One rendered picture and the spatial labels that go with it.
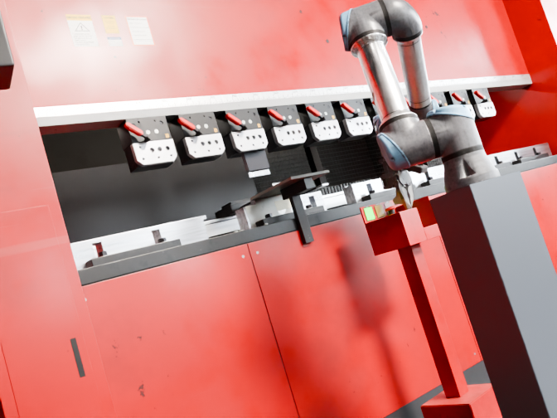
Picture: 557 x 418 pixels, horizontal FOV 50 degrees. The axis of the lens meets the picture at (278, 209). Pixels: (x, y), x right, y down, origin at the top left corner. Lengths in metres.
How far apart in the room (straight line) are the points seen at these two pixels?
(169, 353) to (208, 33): 1.22
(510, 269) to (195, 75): 1.29
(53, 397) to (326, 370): 0.94
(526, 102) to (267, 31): 1.97
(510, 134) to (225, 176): 2.00
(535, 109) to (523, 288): 2.42
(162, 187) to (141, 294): 0.94
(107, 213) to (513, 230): 1.58
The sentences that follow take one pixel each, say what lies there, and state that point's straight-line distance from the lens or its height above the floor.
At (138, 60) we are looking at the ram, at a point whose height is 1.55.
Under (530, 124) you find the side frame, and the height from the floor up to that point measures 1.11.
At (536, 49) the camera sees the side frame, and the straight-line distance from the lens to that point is 3.98.
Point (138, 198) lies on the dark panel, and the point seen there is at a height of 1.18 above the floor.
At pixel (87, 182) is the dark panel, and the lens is 2.54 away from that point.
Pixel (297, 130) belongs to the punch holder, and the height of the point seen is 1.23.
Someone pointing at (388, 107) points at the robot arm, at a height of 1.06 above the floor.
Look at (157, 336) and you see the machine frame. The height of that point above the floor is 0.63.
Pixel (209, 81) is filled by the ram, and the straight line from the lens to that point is 2.28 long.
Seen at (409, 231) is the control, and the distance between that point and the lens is 2.06.
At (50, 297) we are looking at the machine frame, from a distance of 1.62.
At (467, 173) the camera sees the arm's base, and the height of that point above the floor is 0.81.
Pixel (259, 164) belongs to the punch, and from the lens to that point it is 2.30.
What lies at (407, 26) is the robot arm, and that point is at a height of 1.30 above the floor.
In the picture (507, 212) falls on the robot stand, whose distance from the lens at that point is 1.67.
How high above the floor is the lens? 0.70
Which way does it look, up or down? 6 degrees up
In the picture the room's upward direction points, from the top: 17 degrees counter-clockwise
